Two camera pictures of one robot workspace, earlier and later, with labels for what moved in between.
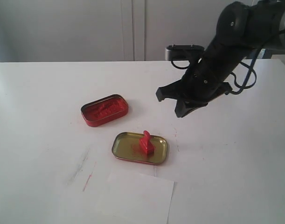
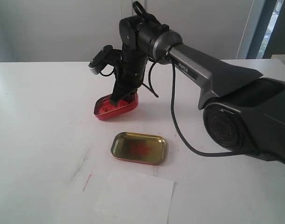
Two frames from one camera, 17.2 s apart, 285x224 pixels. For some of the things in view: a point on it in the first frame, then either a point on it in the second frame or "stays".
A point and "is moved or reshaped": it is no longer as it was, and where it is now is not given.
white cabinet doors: (34, 31) stays
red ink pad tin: (104, 110) is moved or reshaped
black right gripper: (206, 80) to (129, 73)
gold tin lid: (126, 145) stays
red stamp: (146, 143) to (121, 103)
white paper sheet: (134, 198) stays
